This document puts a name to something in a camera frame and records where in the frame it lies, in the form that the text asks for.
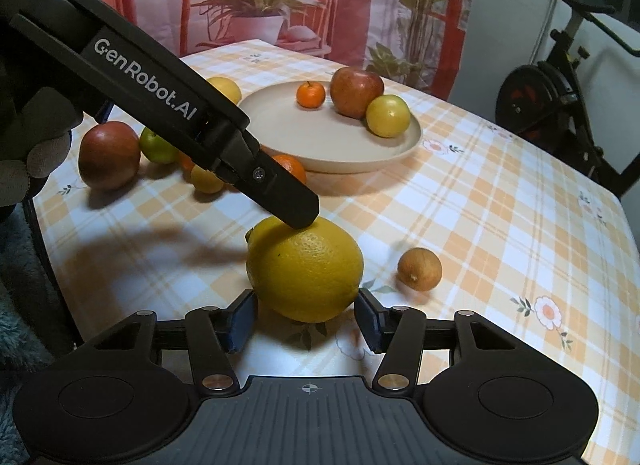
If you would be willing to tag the small orange mandarin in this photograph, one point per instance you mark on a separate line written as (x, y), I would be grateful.
(186, 163)
(311, 95)
(294, 171)

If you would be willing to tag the orange checked floral tablecloth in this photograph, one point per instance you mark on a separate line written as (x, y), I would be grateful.
(475, 205)

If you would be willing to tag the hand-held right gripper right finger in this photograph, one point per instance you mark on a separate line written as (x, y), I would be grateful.
(371, 325)

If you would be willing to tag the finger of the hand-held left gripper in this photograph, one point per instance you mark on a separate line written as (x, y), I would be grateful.
(280, 195)

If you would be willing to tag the black exercise bike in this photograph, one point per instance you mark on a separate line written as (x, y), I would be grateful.
(530, 95)

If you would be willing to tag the red apple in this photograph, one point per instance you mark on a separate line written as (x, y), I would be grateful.
(356, 92)
(109, 155)

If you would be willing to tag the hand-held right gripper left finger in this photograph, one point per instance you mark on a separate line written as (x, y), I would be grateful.
(240, 325)

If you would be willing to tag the large yellow lemon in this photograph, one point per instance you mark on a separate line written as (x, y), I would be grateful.
(310, 275)

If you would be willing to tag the pink printed wall tapestry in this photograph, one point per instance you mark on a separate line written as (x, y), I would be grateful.
(350, 5)

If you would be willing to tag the teal fuzzy rug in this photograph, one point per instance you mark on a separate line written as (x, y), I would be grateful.
(20, 345)

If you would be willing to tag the person's left hand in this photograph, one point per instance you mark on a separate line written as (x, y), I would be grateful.
(47, 155)

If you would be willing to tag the green apple in plate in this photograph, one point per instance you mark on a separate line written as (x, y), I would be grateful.
(388, 116)

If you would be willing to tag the beige round plate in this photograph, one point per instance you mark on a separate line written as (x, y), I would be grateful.
(300, 135)

